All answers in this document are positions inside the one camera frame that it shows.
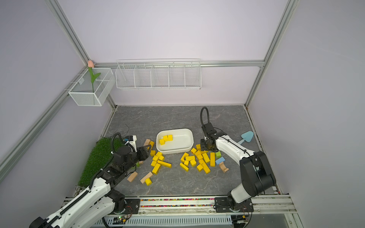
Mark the teal toy shovel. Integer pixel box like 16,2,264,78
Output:
238,131,254,145

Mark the yellow rectangular block left pile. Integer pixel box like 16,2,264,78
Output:
152,163,161,175

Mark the white mesh wall basket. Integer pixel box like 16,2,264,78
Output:
68,68,116,106

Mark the natural wood long block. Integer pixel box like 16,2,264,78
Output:
140,172,153,184

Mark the light blue flat block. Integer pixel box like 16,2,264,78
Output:
215,157,225,165

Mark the light green cube block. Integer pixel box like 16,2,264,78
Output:
215,151,221,159

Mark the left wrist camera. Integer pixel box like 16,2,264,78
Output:
124,135,137,146

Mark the natural wood block upper left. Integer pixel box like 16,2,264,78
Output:
144,139,151,146

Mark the yellow block right pile left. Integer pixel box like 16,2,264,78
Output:
180,163,189,172

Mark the long yellow block right upright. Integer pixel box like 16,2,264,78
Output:
210,153,215,167

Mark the green artificial grass mat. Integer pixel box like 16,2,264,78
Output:
78,137,112,188

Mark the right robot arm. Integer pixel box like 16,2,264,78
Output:
201,122,277,211

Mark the white wire wall rack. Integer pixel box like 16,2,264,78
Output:
116,59,202,90

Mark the artificial pink tulip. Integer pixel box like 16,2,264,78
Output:
87,60,101,93

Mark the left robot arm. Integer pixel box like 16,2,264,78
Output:
30,144,152,228

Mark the natural wood arch block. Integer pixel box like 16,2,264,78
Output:
219,162,229,173

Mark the white plastic bin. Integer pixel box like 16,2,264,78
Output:
156,128,194,155

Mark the natural wood block lower left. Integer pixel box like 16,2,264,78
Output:
127,172,138,182

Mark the long yellow block right diagonal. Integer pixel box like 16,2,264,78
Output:
199,160,211,174

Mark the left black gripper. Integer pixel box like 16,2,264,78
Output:
123,144,151,173

